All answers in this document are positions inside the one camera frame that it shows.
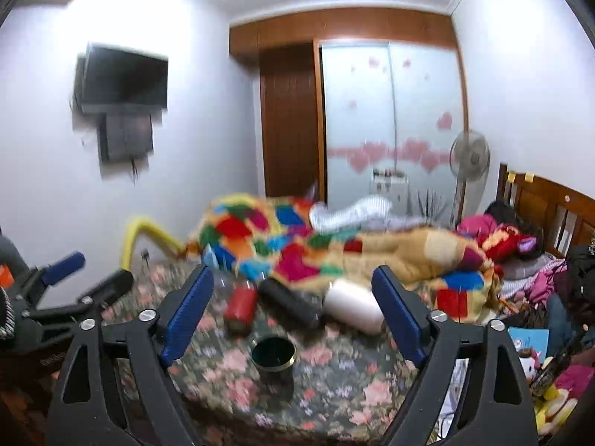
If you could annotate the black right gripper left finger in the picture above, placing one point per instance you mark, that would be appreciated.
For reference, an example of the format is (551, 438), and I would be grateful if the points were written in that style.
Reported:
(115, 388)

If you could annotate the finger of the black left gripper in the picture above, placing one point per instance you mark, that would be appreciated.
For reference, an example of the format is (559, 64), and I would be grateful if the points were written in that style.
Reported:
(37, 280)
(101, 297)

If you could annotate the dark green ceramic cup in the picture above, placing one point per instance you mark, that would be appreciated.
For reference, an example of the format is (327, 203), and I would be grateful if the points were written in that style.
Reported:
(274, 357)

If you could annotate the clear plastic cup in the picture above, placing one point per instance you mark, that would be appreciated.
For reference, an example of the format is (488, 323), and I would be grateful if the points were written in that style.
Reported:
(223, 284)

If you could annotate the yellow foam tube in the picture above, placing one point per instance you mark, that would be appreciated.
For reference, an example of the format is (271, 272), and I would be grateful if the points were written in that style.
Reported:
(143, 228)

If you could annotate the white plush toy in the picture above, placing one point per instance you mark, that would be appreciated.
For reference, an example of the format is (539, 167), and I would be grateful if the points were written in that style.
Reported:
(530, 361)

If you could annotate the white thermos bottle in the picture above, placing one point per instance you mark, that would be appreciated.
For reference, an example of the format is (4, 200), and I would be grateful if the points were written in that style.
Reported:
(355, 306)

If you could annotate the light blue box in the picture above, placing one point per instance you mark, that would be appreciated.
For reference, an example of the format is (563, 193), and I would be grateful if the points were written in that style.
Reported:
(535, 339)

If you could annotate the red thermos bottle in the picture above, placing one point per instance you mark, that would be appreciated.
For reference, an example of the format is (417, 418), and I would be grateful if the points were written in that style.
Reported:
(241, 309)

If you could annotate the floral dark green bedspread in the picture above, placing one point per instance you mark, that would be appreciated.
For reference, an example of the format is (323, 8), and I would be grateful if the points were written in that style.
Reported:
(346, 386)

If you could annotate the red plush toy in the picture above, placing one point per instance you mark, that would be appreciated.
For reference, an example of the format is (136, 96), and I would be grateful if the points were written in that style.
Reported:
(506, 242)

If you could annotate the yellow plush toy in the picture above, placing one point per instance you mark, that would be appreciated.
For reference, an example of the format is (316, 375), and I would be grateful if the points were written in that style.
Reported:
(553, 410)

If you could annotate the black thermos bottle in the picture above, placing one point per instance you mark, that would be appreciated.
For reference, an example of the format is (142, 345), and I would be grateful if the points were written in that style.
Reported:
(288, 304)

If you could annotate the colourful patchwork blanket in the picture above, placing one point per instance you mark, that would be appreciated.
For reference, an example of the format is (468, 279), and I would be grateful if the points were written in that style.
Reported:
(273, 237)

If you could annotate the white grey striped cloth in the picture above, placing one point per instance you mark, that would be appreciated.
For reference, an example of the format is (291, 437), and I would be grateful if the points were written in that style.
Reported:
(372, 213)

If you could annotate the white box with items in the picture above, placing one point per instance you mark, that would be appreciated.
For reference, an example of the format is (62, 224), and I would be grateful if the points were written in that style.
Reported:
(393, 185)

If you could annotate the wooden headboard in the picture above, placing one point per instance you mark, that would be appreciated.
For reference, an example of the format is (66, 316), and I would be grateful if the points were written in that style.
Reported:
(564, 216)

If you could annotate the standing electric fan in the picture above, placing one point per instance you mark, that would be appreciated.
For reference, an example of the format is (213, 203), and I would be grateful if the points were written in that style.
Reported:
(469, 161)

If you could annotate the frosted glass wardrobe door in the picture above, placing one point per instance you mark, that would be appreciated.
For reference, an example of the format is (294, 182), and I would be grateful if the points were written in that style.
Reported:
(392, 105)

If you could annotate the brown wooden door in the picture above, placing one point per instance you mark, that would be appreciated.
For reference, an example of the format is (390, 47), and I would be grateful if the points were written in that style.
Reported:
(292, 121)

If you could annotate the small wall monitor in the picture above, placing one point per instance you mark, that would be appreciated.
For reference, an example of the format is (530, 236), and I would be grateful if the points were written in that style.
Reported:
(125, 137)

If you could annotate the wall mounted television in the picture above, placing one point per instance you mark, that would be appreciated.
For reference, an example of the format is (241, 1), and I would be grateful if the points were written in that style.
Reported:
(118, 80)

